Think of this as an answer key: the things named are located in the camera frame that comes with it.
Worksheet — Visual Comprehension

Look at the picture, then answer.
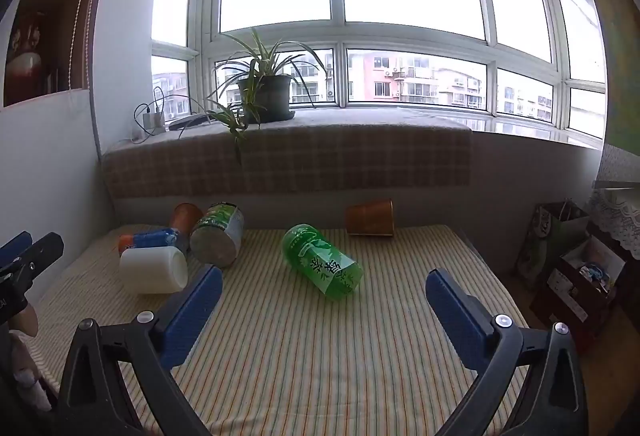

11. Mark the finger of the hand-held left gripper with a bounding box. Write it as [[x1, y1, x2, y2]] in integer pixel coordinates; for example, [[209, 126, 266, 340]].
[[0, 231, 34, 273], [0, 232, 65, 299]]

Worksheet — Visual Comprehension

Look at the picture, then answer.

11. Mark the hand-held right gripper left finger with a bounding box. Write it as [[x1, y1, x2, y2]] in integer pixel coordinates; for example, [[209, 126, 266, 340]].
[[57, 265, 224, 436]]

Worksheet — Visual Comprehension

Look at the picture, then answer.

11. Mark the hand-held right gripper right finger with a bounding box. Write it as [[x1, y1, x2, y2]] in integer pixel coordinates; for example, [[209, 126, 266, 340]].
[[425, 267, 589, 436]]

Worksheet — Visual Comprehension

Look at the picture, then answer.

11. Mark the green plastic bottle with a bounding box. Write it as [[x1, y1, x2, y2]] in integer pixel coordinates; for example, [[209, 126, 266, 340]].
[[281, 223, 364, 303]]

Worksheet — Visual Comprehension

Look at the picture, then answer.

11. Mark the white plastic cup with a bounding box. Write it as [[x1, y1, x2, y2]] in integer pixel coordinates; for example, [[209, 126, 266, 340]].
[[118, 245, 189, 295]]

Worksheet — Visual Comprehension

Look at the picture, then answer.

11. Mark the green label cut can cup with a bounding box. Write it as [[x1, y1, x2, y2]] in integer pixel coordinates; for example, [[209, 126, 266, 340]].
[[189, 201, 245, 267]]

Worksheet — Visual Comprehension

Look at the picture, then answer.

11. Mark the orange paper cup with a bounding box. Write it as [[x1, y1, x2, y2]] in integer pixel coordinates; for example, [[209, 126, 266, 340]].
[[168, 203, 204, 238]]

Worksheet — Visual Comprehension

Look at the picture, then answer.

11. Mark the brown paper cup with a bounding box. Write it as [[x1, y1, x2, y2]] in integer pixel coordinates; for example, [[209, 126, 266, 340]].
[[344, 199, 395, 237]]

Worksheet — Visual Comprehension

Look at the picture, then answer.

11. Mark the person's left hand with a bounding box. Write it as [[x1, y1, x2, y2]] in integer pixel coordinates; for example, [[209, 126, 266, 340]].
[[7, 303, 53, 413]]

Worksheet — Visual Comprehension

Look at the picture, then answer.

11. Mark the blue and orange can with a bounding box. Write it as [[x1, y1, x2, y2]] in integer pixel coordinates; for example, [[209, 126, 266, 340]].
[[118, 227, 181, 255]]

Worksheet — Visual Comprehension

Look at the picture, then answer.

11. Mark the striped table cloth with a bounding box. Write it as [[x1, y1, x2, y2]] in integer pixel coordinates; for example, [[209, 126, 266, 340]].
[[29, 223, 532, 436]]

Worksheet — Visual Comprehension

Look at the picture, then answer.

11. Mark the dark cardboard box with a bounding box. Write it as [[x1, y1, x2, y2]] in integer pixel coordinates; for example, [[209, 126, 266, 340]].
[[529, 235, 630, 353]]

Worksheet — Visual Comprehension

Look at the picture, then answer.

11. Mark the printed paper gift bag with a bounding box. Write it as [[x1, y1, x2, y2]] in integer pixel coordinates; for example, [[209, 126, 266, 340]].
[[517, 199, 592, 278]]

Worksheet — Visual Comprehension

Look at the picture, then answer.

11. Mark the white lace cloth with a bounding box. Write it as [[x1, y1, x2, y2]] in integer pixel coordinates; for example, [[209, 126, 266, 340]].
[[587, 143, 640, 262]]

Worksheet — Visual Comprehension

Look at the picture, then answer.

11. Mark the checkered sill cloth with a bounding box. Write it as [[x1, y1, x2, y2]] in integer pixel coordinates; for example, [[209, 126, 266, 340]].
[[102, 108, 472, 198]]

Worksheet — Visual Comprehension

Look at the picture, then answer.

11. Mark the dark flat device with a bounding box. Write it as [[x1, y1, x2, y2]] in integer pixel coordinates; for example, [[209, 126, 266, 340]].
[[168, 113, 211, 131]]

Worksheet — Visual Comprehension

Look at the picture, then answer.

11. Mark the potted spider plant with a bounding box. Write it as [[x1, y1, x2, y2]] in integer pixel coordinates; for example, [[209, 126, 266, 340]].
[[177, 27, 332, 168]]

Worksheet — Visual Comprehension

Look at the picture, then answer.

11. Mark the white charger with cables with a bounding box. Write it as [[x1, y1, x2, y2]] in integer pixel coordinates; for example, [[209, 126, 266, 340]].
[[131, 86, 167, 143]]

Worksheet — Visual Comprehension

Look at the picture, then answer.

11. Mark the wooden wall cabinet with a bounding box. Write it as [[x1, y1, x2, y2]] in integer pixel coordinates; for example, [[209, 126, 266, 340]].
[[2, 0, 127, 108]]

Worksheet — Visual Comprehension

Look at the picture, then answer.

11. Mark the white bead cord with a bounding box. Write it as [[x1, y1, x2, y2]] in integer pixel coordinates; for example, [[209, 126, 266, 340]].
[[59, 0, 112, 93]]

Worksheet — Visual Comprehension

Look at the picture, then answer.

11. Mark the white window frame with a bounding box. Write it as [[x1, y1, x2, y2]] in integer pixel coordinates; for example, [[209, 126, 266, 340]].
[[149, 0, 609, 150]]

